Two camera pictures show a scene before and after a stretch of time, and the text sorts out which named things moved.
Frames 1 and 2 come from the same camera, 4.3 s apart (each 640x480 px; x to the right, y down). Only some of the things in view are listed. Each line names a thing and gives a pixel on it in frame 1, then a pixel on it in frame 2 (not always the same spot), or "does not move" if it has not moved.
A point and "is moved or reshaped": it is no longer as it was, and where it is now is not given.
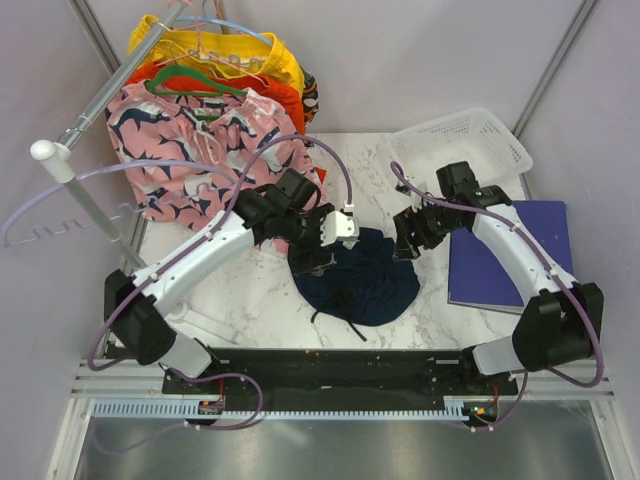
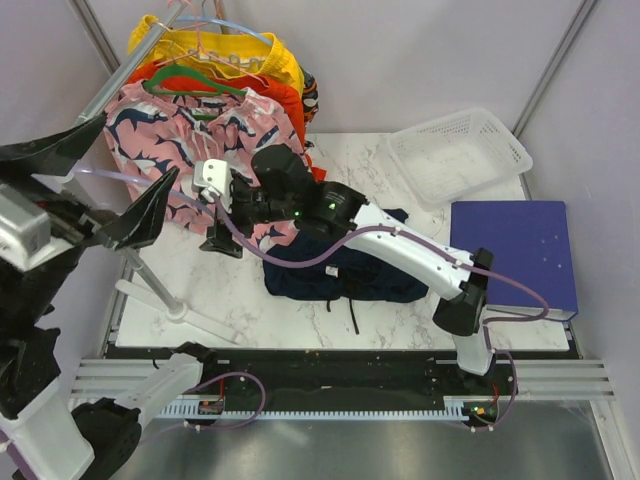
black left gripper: (302, 260) → (20, 159)
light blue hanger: (225, 21) does not move
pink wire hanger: (198, 50) does not move
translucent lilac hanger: (135, 209) is moved or reshaped
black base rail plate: (338, 376) does not move
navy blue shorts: (364, 283) is moved or reshaped
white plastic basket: (494, 152) does not move
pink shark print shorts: (190, 157) does not move
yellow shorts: (239, 54) does not move
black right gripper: (407, 222) → (218, 240)
